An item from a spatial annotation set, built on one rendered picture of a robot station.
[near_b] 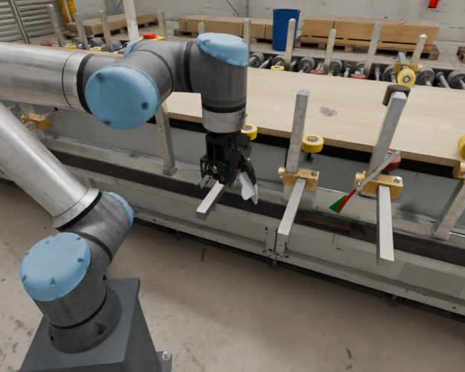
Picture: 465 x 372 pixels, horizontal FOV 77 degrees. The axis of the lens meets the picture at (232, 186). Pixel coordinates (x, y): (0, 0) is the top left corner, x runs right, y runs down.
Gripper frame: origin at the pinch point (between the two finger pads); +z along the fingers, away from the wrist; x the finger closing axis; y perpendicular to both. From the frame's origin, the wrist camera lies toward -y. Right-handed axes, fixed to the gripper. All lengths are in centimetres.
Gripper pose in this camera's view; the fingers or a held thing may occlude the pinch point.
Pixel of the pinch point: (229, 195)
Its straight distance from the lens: 75.2
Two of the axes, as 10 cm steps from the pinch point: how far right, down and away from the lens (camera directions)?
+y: -4.2, 5.4, -7.3
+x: 9.1, 2.5, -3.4
